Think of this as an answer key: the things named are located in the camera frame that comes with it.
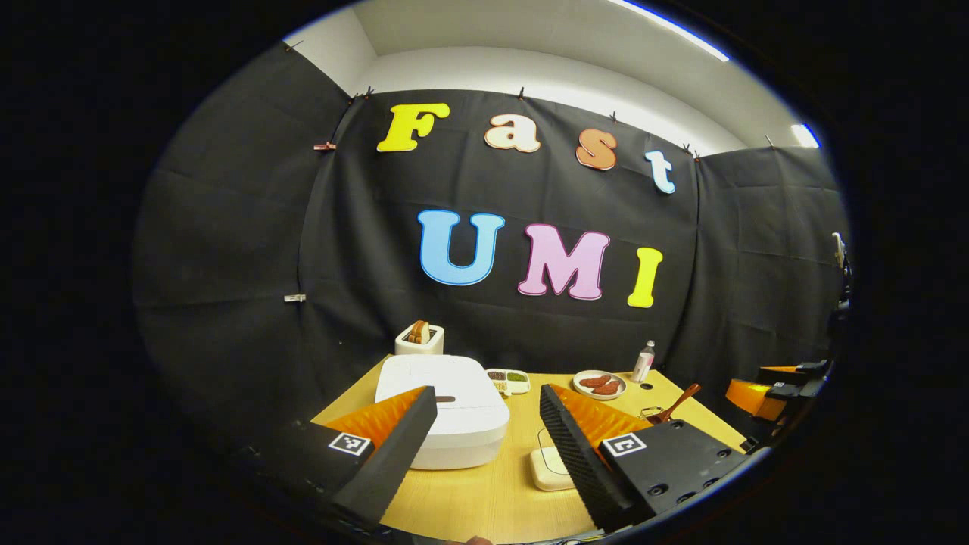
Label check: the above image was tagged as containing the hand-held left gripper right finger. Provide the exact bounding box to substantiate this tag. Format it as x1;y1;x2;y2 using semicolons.
539;384;750;533

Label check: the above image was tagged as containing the white rice cooker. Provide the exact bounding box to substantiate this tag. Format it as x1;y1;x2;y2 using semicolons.
375;354;511;471

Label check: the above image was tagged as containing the long ceiling strip light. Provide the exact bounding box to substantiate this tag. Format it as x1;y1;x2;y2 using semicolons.
606;0;731;63

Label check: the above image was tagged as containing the white round plate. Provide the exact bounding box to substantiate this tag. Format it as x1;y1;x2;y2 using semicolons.
573;370;627;400

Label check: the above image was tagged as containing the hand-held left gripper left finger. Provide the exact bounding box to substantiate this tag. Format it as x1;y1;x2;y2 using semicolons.
257;386;439;532

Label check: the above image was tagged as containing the black backdrop cloth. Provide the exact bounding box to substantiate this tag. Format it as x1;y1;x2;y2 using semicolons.
132;42;852;455

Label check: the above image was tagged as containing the white divided bean dish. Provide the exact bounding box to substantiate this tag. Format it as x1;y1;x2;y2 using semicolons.
486;368;531;397

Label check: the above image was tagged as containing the white toaster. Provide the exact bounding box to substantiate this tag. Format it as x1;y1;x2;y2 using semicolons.
394;323;445;357

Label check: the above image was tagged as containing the small pink label bottle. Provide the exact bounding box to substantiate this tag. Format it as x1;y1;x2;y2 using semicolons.
631;340;656;383

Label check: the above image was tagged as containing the brown wooden spoon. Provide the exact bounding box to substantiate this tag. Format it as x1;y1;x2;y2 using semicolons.
647;383;702;425

